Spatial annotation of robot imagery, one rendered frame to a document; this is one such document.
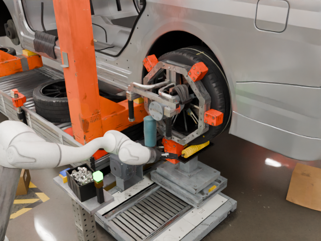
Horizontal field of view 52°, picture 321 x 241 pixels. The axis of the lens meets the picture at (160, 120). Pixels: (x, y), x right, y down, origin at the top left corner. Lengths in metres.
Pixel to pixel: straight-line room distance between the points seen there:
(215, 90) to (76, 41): 0.89
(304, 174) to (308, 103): 1.48
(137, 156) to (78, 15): 0.94
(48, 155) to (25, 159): 0.09
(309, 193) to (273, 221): 0.48
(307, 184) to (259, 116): 1.26
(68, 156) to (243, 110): 1.03
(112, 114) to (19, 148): 1.24
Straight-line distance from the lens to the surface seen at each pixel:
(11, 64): 4.09
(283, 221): 2.63
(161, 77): 2.34
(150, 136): 2.25
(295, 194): 2.89
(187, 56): 2.08
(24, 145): 1.31
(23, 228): 2.64
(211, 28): 1.94
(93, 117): 2.32
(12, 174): 1.51
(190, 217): 2.41
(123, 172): 2.43
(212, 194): 2.54
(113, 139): 1.72
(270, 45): 1.76
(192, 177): 2.53
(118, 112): 2.47
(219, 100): 2.01
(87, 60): 2.18
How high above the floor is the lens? 1.74
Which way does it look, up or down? 27 degrees down
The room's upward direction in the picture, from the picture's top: 1 degrees counter-clockwise
